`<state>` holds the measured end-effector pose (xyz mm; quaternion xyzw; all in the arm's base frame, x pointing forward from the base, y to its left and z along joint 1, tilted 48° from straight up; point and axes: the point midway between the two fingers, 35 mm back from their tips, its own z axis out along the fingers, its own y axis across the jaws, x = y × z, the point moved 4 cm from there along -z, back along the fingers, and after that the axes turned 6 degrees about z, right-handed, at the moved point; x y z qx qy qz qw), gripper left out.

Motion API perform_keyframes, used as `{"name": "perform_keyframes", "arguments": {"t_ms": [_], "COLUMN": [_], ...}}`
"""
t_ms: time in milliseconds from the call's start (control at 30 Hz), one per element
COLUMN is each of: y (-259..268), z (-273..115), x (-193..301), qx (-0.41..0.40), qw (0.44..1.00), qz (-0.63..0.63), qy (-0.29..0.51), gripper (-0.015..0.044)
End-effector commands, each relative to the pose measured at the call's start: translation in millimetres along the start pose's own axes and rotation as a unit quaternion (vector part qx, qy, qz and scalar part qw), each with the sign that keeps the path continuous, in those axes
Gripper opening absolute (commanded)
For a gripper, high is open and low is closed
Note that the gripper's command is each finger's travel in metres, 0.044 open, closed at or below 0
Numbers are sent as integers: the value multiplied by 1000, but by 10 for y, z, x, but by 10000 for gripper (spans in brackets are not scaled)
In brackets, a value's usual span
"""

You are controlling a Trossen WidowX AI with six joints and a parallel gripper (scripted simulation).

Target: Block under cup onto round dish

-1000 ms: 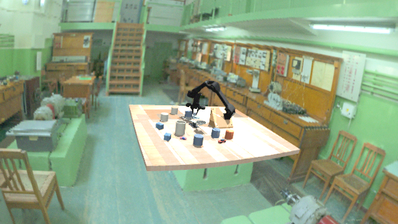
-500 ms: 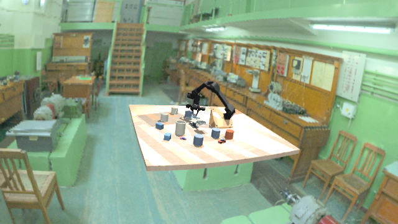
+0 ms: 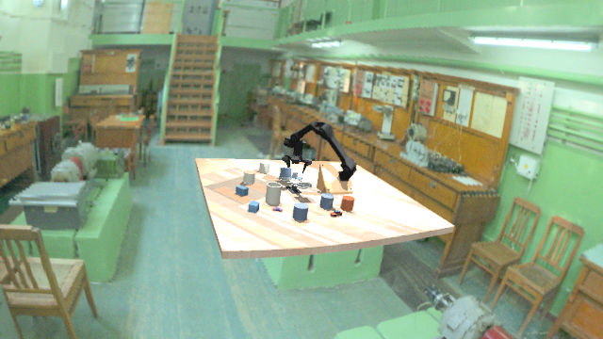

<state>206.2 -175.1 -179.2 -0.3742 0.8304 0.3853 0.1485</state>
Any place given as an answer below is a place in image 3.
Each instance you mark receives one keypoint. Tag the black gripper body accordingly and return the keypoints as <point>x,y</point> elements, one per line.
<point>307,161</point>

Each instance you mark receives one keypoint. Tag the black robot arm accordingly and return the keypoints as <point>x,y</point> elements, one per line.
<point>326,131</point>

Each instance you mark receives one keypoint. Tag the light blue block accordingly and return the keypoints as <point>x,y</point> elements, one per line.
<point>253,207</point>
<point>241,190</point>

